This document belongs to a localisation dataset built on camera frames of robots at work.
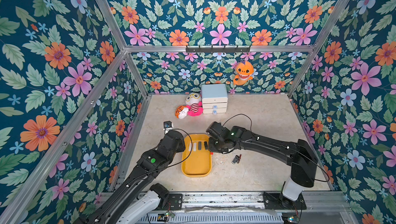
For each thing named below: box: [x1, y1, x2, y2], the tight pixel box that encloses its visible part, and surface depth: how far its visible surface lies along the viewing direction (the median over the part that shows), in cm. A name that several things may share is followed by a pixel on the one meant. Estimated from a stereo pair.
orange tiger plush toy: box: [174, 105, 189, 120], surface depth 106 cm
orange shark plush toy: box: [233, 60, 255, 86], surface depth 100 cm
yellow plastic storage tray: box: [181, 133, 212, 178], surface depth 90 cm
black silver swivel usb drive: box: [231, 154, 240, 165], surface depth 88 cm
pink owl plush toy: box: [185, 92, 204, 117], surface depth 108 cm
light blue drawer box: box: [201, 83, 228, 115], surface depth 103 cm
